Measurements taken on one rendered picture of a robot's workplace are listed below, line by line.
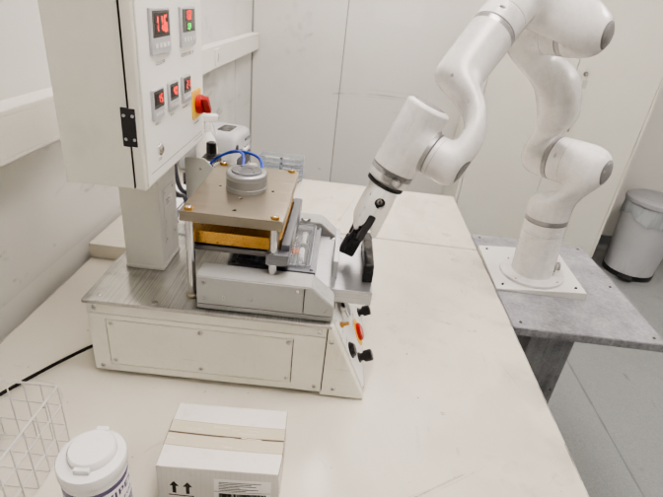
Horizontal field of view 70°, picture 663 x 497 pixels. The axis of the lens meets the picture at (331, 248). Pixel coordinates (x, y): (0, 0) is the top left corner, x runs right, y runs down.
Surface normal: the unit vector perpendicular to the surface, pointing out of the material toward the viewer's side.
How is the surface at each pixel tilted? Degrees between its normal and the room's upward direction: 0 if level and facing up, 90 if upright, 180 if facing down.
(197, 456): 3
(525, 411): 0
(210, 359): 90
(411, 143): 83
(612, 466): 0
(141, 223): 90
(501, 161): 90
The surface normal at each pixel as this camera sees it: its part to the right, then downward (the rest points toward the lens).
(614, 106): -0.06, 0.47
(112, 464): 0.11, -0.88
